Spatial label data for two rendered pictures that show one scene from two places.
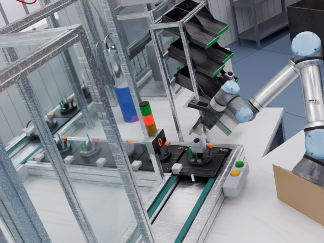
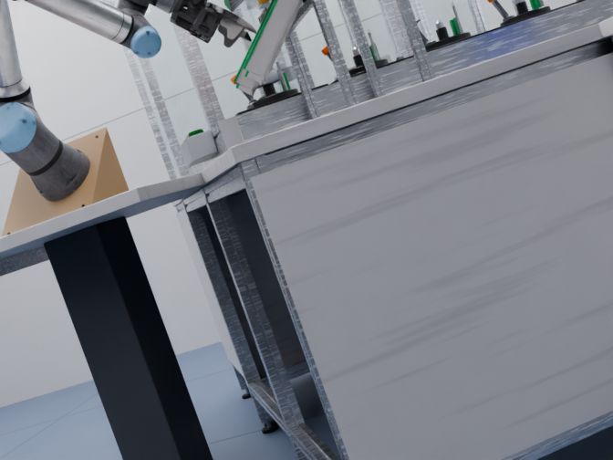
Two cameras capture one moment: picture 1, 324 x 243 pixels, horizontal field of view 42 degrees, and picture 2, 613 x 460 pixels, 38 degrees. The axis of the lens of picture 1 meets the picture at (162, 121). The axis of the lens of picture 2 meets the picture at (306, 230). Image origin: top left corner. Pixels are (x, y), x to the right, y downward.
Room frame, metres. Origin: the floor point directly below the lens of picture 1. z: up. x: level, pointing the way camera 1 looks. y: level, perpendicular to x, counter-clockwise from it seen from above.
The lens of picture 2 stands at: (3.50, -1.80, 0.77)
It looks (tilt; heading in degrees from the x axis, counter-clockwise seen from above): 3 degrees down; 135
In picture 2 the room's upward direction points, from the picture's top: 19 degrees counter-clockwise
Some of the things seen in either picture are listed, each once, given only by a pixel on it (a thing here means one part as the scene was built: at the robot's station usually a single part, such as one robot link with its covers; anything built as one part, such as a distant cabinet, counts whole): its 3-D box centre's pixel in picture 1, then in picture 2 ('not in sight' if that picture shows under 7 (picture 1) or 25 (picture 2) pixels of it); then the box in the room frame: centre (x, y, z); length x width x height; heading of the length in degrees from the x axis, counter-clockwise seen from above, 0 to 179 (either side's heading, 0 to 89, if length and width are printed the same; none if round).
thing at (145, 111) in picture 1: (145, 109); not in sight; (1.80, 0.06, 1.39); 0.05 x 0.05 x 0.05
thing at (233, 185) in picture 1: (236, 178); (198, 149); (1.70, -0.28, 0.93); 0.21 x 0.07 x 0.06; 146
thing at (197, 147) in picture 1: (195, 145); (266, 70); (1.89, -0.14, 1.06); 0.08 x 0.04 x 0.07; 56
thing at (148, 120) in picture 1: (148, 118); not in sight; (1.80, 0.06, 1.34); 0.05 x 0.05 x 0.05
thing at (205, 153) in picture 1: (200, 157); (273, 101); (1.89, -0.15, 0.98); 0.14 x 0.14 x 0.02
